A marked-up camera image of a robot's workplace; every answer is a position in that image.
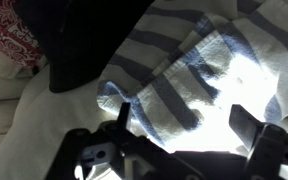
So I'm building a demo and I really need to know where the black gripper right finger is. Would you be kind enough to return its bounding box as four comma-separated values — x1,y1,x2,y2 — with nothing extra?
228,103,266,152

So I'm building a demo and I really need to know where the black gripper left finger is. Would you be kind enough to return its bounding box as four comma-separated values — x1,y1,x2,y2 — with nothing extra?
116,101,132,132

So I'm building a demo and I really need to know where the grey striped white towel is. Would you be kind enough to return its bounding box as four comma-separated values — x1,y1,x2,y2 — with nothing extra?
96,0,288,155

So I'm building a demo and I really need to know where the black felt hat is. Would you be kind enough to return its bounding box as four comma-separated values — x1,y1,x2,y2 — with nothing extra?
11,0,157,94

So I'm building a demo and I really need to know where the cream fabric sofa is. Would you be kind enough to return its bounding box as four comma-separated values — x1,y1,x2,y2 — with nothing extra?
0,43,132,180

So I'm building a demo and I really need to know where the red patterned fringed scarf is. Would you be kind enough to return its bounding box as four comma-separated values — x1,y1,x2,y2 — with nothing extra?
0,0,46,70

